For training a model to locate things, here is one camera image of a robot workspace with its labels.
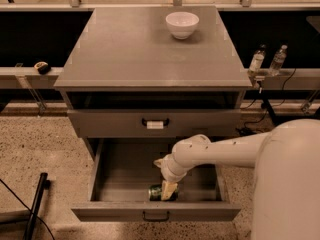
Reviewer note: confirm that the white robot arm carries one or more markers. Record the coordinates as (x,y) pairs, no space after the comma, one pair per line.
(286,200)

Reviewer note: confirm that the yellow black tape measure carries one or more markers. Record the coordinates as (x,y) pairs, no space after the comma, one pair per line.
(42,67)

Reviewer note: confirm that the white ceramic bowl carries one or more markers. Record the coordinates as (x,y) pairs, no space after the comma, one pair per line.
(182,24)

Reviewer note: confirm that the right clear water bottle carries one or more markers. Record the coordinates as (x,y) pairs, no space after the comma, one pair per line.
(278,60)

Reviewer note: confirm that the left clear water bottle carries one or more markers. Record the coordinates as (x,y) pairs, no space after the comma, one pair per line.
(257,59)

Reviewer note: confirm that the open grey middle drawer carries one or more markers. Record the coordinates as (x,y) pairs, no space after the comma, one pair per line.
(122,174)

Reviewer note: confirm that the green soda can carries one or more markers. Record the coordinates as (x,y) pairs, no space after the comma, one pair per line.
(155,192)

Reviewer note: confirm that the grey metal rail shelf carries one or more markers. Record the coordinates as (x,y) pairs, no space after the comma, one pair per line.
(9,75)

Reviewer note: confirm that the black pole stand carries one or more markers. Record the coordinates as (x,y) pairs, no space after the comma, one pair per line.
(43,184)

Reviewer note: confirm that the clear water bottle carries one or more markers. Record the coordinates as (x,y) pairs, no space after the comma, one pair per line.
(257,59)
(278,60)

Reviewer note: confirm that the grey drawer cabinet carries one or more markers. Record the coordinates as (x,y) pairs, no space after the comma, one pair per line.
(128,59)

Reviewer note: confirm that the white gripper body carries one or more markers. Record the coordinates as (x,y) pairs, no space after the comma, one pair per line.
(169,174)

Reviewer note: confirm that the grey top drawer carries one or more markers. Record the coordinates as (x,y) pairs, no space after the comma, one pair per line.
(139,123)

